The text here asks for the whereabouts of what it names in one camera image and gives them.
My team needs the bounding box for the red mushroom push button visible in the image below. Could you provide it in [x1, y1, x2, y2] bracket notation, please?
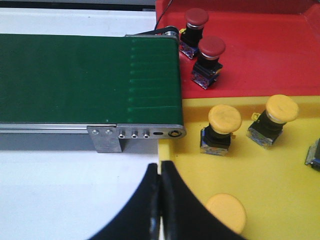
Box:
[191, 36, 226, 90]
[179, 8, 209, 60]

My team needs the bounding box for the steel conveyor support bracket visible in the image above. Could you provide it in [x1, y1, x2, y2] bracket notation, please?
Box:
[86, 125, 123, 153]

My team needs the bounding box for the yellow plastic tray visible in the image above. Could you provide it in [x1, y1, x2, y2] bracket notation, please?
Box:
[158, 96, 320, 240]

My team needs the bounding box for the steel conveyor end plate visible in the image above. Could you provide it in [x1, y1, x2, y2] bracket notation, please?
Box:
[115, 123, 187, 140]

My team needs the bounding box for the black drive belt pulley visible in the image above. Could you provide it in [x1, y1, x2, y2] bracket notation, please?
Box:
[136, 26, 179, 37]

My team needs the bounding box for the yellow mushroom push button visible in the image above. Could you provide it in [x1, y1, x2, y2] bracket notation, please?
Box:
[247, 94, 300, 149]
[205, 193, 247, 234]
[200, 104, 242, 156]

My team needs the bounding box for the green conveyor belt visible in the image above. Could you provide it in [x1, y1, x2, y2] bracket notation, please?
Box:
[0, 34, 183, 125]

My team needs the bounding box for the red plastic tray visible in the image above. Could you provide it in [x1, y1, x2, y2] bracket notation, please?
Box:
[155, 0, 320, 99]

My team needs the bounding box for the grey blue contact block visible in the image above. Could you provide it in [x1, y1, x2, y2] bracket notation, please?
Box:
[304, 139, 320, 172]

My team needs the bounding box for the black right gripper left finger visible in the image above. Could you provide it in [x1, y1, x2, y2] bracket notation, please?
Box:
[91, 163, 160, 240]

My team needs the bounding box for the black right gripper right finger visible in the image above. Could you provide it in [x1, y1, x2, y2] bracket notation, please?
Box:
[161, 160, 244, 240]

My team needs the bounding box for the aluminium conveyor frame rail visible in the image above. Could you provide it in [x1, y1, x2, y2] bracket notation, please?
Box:
[0, 123, 88, 134]

